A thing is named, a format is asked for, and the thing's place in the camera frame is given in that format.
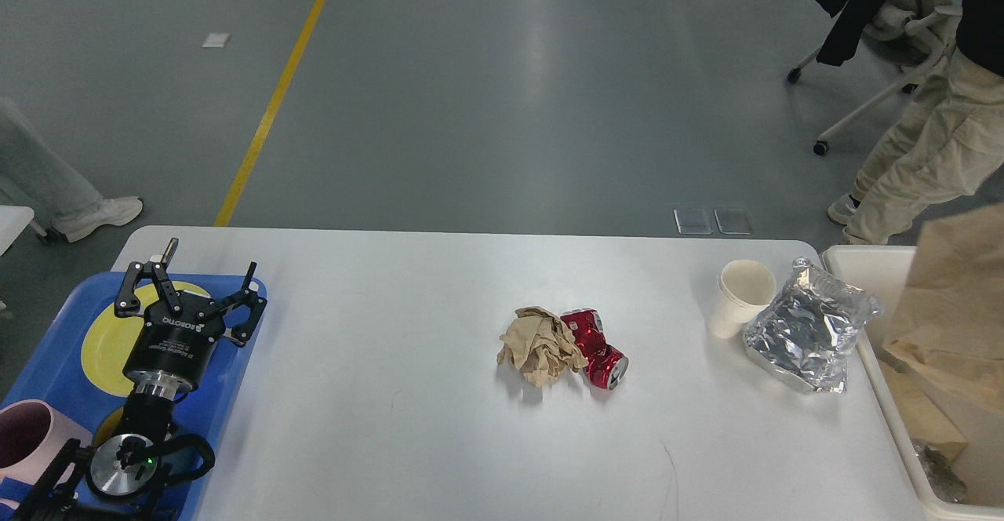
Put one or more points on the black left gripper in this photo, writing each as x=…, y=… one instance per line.
x=171, y=348

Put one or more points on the crushed red soda can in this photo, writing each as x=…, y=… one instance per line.
x=606, y=365

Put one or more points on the clear floor plate left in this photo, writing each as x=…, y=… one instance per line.
x=693, y=222

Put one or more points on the beige plastic bin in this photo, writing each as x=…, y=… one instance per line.
x=883, y=271

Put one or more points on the brown paper bag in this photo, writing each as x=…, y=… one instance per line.
x=948, y=326
x=924, y=421

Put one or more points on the white cart leg with caster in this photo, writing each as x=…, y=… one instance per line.
x=9, y=195

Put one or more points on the crumpled brown paper ball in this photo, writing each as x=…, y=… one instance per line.
x=539, y=345

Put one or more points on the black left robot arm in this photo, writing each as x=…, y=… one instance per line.
x=62, y=492

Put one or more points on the yellow plastic plate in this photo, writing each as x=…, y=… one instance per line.
x=105, y=350

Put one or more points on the white wheeled chair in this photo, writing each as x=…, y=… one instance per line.
x=912, y=35

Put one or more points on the small white side table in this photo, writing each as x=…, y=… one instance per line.
x=14, y=220

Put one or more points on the pink ribbed mug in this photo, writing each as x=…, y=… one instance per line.
x=32, y=434

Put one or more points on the clear floor plate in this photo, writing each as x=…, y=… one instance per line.
x=693, y=222
x=733, y=222

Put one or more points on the clear floor plate right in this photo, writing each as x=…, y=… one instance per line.
x=733, y=222

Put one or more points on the crushed clear plastic bottle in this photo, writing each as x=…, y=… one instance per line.
x=806, y=335

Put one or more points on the passer-by white shoe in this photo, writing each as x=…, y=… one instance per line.
x=77, y=207

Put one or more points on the blue plastic tray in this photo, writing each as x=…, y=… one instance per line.
x=55, y=375

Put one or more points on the white paper cup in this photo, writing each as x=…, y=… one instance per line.
x=745, y=288

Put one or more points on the person in beige trousers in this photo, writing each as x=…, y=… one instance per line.
x=948, y=142

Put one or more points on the aluminium foil sheet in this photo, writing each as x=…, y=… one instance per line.
x=944, y=482

